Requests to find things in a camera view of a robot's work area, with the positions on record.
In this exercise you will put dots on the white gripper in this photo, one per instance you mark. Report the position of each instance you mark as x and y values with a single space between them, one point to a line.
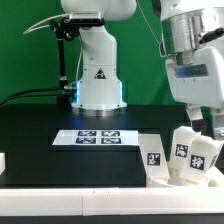
201 83

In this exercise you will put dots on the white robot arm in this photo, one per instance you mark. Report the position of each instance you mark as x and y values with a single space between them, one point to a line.
192 44

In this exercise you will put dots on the white marker tag plate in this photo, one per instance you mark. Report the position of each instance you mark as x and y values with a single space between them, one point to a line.
96 138

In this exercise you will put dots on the white obstacle fence frame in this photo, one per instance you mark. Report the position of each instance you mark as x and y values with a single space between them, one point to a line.
115 201

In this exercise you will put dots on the black camera on stand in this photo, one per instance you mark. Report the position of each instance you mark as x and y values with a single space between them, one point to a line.
87 19

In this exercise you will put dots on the black camera stand pole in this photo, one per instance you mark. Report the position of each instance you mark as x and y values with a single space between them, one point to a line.
64 31

